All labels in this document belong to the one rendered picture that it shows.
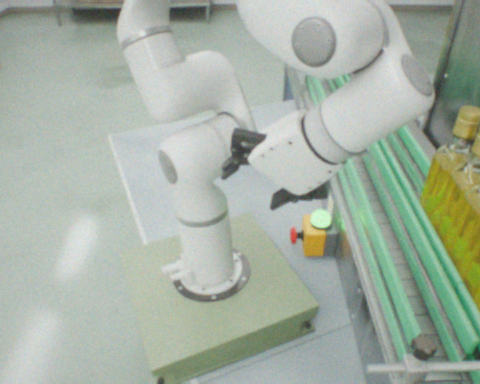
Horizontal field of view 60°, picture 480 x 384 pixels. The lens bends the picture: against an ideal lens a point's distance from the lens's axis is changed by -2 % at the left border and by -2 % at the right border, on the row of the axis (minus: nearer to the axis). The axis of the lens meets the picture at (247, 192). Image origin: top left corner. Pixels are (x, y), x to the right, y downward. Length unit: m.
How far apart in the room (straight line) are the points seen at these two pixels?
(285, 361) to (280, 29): 0.58
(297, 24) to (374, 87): 0.10
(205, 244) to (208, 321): 0.14
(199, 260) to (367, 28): 0.50
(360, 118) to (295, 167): 0.12
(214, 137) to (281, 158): 0.16
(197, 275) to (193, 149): 0.27
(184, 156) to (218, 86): 0.13
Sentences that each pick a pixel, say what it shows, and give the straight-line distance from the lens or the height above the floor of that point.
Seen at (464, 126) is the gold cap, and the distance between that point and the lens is 0.75.
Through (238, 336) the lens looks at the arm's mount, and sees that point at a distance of 0.75.
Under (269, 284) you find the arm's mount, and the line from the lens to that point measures 0.83.
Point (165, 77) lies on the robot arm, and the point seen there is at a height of 1.21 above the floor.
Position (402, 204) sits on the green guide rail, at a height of 0.96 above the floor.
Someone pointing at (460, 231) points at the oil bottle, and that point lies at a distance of 0.73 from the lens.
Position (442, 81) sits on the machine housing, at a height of 1.03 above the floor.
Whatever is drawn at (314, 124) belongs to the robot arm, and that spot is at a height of 1.22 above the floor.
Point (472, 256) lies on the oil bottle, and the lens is 0.70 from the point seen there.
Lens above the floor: 1.45
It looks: 37 degrees down
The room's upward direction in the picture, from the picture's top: straight up
